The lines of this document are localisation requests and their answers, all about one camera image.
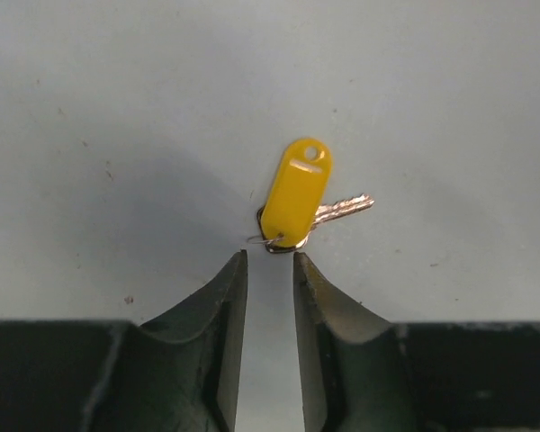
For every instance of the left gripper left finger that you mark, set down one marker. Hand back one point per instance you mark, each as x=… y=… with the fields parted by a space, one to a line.
x=177 y=372

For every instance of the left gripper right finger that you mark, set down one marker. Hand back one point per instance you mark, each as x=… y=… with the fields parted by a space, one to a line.
x=360 y=372

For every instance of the yellow tag key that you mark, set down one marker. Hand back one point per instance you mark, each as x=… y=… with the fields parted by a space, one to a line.
x=293 y=207

